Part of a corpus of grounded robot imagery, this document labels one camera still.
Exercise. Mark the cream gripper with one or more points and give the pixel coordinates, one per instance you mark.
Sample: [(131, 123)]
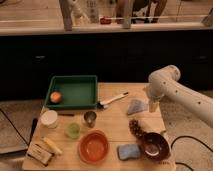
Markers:
[(153, 105)]

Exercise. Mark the grey-blue towel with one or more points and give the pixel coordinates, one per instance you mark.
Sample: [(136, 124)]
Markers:
[(136, 106)]

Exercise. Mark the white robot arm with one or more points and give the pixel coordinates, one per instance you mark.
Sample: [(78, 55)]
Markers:
[(164, 82)]

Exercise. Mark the small metal cup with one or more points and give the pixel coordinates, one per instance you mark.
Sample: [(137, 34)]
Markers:
[(90, 118)]

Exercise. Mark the green plastic cup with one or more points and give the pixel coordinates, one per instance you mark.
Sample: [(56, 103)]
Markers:
[(73, 130)]

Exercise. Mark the dark brown bowl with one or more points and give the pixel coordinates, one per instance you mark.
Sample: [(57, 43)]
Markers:
[(155, 146)]

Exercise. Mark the blue sponge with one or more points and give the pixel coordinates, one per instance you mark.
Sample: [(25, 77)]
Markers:
[(128, 151)]

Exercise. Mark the orange plastic bowl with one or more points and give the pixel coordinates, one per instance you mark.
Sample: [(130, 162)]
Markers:
[(93, 147)]

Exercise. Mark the green plastic tray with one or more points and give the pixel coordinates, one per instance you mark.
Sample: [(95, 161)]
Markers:
[(78, 92)]

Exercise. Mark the orange peach fruit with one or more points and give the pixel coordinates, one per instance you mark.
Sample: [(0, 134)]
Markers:
[(56, 97)]

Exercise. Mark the red object on shelf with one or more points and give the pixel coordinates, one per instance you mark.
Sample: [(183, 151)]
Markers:
[(105, 21)]

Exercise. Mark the white round container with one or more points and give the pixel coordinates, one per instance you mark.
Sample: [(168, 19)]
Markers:
[(50, 119)]

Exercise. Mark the yellow banana toy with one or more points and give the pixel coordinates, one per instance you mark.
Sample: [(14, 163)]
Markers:
[(52, 145)]

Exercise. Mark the wooden block toy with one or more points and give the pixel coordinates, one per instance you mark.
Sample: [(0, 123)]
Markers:
[(40, 154)]

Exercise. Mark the white handled dish brush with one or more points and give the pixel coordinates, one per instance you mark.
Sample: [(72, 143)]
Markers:
[(105, 103)]

